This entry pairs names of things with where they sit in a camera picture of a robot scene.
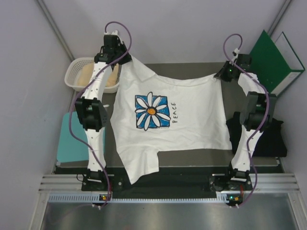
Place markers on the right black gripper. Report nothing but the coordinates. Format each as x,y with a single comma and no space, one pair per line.
221,75

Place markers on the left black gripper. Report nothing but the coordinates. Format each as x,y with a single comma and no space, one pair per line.
127,59

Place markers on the white daisy print t-shirt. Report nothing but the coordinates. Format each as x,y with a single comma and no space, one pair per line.
153,113

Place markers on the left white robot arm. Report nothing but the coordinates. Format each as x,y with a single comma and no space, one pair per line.
91,113

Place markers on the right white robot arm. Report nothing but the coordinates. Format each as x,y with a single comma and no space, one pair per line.
255,117

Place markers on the white plastic basket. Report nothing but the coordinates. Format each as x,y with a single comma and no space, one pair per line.
78,75

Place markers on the folded black t-shirt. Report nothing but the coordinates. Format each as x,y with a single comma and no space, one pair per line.
270,144

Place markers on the teal cutting mat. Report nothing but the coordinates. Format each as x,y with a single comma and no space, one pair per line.
70,149

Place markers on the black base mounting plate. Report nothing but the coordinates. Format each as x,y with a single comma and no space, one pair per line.
157,183

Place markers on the green ring binder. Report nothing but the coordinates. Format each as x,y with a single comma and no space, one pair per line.
276,63

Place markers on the aluminium rail frame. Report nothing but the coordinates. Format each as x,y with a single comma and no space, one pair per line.
173,199

